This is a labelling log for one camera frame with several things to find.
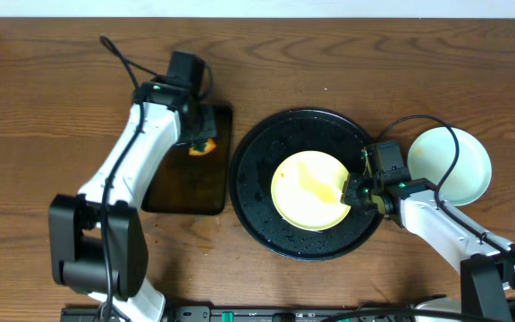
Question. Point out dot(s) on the orange green scrub sponge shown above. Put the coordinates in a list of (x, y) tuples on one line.
[(201, 148)]

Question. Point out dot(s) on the yellow plate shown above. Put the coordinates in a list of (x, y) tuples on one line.
[(306, 189)]

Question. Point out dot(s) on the round black serving tray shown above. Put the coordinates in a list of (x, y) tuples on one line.
[(252, 169)]

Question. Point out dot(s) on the pale green plate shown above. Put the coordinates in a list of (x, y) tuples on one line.
[(431, 154)]

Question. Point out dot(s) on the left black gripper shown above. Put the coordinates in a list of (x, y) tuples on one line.
[(204, 132)]

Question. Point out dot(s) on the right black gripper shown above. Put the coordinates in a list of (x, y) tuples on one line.
[(349, 194)]

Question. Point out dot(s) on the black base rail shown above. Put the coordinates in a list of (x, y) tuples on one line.
[(206, 314)]

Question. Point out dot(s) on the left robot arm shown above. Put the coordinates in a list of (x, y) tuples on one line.
[(96, 239)]

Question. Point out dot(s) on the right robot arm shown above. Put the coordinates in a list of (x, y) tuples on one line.
[(484, 260)]

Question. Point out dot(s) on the black rectangular water tray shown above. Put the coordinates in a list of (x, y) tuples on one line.
[(192, 182)]

